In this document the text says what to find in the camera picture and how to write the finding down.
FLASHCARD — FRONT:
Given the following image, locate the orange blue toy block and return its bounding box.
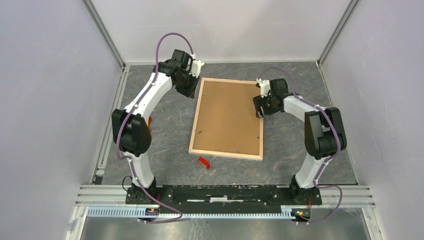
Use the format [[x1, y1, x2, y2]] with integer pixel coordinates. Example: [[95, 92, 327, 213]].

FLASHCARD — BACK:
[[146, 117, 153, 131]]

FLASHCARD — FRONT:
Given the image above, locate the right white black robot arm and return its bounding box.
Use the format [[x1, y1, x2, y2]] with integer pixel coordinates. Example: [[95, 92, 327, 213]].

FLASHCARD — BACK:
[[252, 78, 347, 204]]

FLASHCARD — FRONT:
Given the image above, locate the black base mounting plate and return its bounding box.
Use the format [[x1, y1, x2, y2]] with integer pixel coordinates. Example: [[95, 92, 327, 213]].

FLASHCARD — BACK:
[[125, 184, 323, 215]]

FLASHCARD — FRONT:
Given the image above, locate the red toy brick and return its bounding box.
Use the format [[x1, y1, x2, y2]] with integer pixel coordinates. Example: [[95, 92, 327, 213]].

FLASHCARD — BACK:
[[198, 156, 211, 170]]

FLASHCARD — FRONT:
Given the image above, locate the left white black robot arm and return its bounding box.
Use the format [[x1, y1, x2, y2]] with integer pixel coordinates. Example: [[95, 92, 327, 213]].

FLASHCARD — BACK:
[[111, 49, 205, 204]]

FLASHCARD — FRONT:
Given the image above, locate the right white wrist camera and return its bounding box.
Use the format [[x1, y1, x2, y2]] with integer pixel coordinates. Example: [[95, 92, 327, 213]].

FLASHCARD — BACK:
[[256, 78, 271, 98]]

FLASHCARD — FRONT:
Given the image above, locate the aluminium rail frame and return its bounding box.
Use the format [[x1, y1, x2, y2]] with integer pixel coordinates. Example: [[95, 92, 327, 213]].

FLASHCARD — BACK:
[[66, 185, 385, 240]]

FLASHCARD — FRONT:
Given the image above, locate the white wooden picture frame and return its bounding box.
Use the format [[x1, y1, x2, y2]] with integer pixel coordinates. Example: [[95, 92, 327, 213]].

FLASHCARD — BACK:
[[188, 77, 264, 161]]

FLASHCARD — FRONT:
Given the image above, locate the slotted cable duct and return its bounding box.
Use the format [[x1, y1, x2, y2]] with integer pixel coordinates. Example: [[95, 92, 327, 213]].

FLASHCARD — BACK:
[[86, 206, 295, 220]]

